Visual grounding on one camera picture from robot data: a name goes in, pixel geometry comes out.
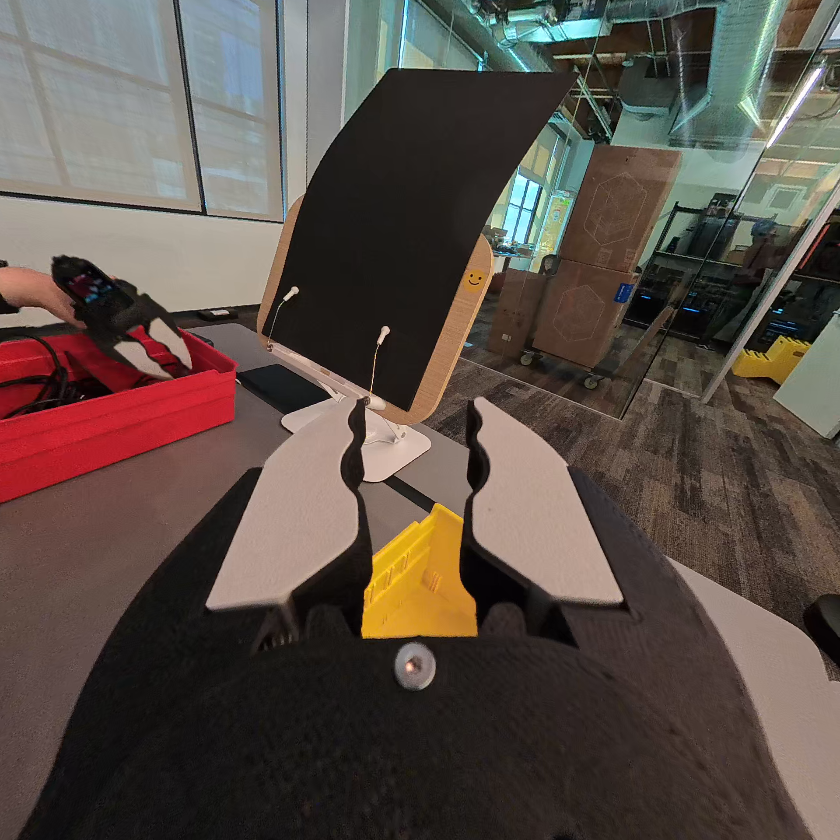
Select dark desk mat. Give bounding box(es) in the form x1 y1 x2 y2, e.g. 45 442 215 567
235 363 331 416

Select large gridded window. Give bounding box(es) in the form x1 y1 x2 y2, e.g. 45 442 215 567
0 0 284 221

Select yellow plastic bin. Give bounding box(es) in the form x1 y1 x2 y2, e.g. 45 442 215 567
362 504 479 639

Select person's left hand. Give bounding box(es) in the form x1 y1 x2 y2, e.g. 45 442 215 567
5 266 88 329

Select large cardboard box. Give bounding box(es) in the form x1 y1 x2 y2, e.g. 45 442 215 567
560 144 683 275
530 259 643 370

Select black cable with orange plugs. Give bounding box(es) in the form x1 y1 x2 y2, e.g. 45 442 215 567
0 336 112 421

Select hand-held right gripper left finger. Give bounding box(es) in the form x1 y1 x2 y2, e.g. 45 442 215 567
205 397 373 634

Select black storage rack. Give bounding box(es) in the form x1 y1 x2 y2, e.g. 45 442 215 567
640 193 746 345

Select white door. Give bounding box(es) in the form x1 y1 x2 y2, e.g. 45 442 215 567
773 320 840 442

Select white clip cord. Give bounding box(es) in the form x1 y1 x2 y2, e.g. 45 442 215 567
364 326 391 404
266 285 301 349

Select red plastic bin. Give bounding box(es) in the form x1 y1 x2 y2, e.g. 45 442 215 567
0 327 238 505

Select black cover sheet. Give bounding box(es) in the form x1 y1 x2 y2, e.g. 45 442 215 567
279 67 580 414

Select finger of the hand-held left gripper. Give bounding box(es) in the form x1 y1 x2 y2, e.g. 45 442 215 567
115 336 176 383
147 317 194 371

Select yellow step stool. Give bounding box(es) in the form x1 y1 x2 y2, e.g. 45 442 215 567
730 333 812 387

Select wheeled dolly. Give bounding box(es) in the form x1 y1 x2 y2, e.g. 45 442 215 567
520 349 611 389

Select silver ceiling duct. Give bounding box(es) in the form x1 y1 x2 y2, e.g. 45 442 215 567
669 0 788 142

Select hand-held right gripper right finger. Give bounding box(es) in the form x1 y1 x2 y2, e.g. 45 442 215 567
462 397 624 634

